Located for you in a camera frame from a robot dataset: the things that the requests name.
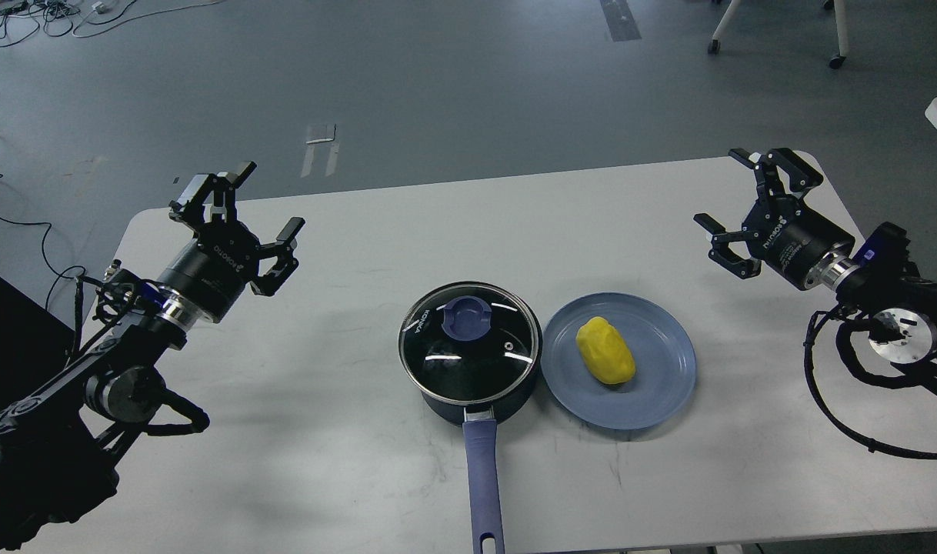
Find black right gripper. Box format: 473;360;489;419
693;148;853;291

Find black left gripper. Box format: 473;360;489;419
158;161;305;323

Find yellow potato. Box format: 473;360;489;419
576;316;637;386

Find glass lid blue knob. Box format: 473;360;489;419
398;281;543;405

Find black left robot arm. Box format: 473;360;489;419
0;162;304;551

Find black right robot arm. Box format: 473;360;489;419
694;148;937;462

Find white chair legs with casters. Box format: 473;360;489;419
705;1;851;71

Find blue plate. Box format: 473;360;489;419
542;293;697;431

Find black box at left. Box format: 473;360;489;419
0;276;74;411

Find black cable on floor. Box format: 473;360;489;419
0;173;88;312

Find black pot blue handle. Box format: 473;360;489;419
398;281;543;553

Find tangled cables on floor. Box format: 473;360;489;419
0;0;227;48

